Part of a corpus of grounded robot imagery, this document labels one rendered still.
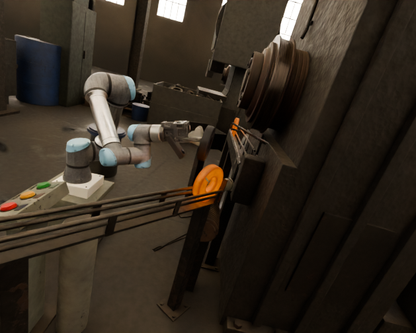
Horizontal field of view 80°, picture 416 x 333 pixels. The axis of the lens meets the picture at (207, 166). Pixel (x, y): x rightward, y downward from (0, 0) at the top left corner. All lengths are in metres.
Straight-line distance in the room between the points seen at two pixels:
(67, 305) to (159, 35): 11.16
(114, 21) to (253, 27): 9.01
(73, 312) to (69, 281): 0.17
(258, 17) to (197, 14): 7.71
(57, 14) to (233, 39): 2.51
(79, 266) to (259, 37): 3.63
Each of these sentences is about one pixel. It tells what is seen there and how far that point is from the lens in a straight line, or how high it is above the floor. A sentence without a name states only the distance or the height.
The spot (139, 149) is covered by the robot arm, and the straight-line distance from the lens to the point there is 1.13.
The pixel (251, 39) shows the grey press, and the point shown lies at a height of 1.65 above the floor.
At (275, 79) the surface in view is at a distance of 1.16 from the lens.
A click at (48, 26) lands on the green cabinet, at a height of 1.09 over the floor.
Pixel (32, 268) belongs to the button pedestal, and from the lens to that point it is 1.12.
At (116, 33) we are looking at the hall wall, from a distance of 12.32.
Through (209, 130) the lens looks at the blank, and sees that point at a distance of 1.03.
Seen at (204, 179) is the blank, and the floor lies 0.74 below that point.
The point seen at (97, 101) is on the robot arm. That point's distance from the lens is 1.22.
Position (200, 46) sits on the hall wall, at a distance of 11.46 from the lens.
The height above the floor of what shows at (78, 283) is 0.29.
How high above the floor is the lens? 1.11
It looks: 20 degrees down
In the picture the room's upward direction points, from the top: 16 degrees clockwise
